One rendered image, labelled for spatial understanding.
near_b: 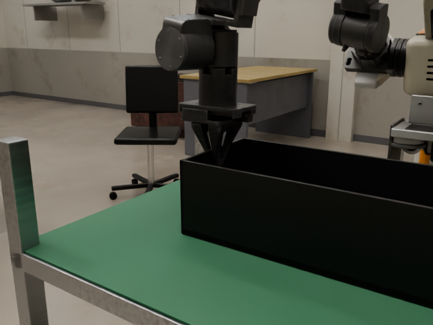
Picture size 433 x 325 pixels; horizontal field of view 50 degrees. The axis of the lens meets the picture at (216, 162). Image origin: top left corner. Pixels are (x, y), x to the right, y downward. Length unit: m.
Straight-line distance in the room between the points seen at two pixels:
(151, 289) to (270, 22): 5.50
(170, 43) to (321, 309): 0.37
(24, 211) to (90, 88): 7.52
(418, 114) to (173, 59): 0.63
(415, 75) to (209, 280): 0.71
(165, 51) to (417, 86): 0.65
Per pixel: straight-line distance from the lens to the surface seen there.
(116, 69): 7.66
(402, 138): 1.04
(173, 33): 0.62
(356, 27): 1.03
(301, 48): 5.77
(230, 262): 0.61
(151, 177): 3.59
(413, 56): 1.11
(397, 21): 5.40
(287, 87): 5.07
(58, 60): 8.75
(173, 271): 0.59
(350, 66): 1.16
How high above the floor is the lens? 1.24
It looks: 16 degrees down
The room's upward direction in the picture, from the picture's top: straight up
